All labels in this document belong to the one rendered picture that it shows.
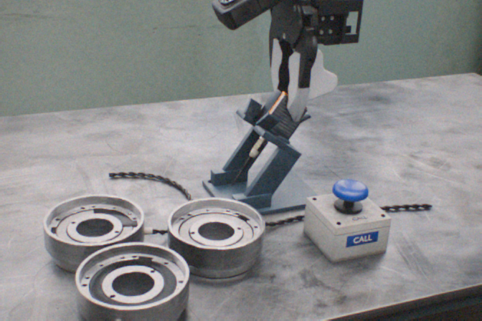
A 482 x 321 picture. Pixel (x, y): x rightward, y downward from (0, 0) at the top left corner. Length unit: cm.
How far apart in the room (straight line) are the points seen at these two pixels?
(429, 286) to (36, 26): 175
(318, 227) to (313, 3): 25
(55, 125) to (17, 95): 126
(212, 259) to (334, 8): 31
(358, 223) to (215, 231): 16
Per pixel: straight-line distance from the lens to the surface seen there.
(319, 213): 75
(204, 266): 70
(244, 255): 70
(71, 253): 70
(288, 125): 83
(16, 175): 93
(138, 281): 68
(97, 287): 65
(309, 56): 76
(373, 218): 75
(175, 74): 241
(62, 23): 227
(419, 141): 109
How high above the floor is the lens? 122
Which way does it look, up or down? 25 degrees down
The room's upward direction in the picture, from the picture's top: 3 degrees clockwise
